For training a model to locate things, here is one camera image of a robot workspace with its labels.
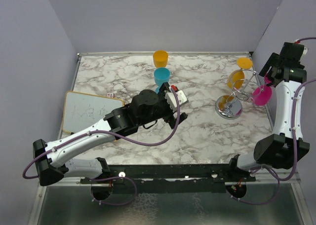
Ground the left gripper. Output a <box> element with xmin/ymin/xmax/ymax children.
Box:
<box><xmin>138</xmin><ymin>83</ymin><xmax>188</xmax><ymax>128</ymax></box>

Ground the blue wine glass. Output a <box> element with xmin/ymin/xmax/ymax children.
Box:
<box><xmin>154</xmin><ymin>67</ymin><xmax>170</xmax><ymax>93</ymax></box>

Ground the pink wine glass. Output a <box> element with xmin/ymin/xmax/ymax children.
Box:
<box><xmin>252</xmin><ymin>76</ymin><xmax>272</xmax><ymax>106</ymax></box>

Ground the yellow wine glass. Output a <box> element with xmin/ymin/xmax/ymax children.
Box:
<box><xmin>226</xmin><ymin>57</ymin><xmax>253</xmax><ymax>89</ymax></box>
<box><xmin>153</xmin><ymin>50</ymin><xmax>168</xmax><ymax>68</ymax></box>

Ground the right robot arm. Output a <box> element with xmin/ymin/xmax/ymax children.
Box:
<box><xmin>227</xmin><ymin>40</ymin><xmax>310</xmax><ymax>181</ymax></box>

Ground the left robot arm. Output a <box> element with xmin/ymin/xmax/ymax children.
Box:
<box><xmin>32</xmin><ymin>82</ymin><xmax>188</xmax><ymax>186</ymax></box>

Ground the chrome wine glass rack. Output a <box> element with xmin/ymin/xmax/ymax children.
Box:
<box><xmin>215</xmin><ymin>69</ymin><xmax>264</xmax><ymax>120</ymax></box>

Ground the yellow wine glass on rack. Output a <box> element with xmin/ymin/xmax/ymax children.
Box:
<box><xmin>226</xmin><ymin>57</ymin><xmax>253</xmax><ymax>89</ymax></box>

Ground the small yellow-framed whiteboard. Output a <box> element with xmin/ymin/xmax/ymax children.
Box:
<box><xmin>62</xmin><ymin>91</ymin><xmax>124</xmax><ymax>133</ymax></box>

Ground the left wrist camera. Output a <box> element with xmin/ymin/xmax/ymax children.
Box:
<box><xmin>165</xmin><ymin>85</ymin><xmax>189</xmax><ymax>112</ymax></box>

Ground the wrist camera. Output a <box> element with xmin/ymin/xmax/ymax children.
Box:
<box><xmin>165</xmin><ymin>85</ymin><xmax>189</xmax><ymax>112</ymax></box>
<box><xmin>294</xmin><ymin>39</ymin><xmax>309</xmax><ymax>58</ymax></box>

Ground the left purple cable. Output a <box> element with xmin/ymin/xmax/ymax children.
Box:
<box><xmin>22</xmin><ymin>89</ymin><xmax>181</xmax><ymax>180</ymax></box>

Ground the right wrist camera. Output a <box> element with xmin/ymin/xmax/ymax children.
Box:
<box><xmin>294</xmin><ymin>39</ymin><xmax>309</xmax><ymax>58</ymax></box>

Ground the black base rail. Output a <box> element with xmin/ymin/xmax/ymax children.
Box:
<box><xmin>80</xmin><ymin>164</ymin><xmax>255</xmax><ymax>194</ymax></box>

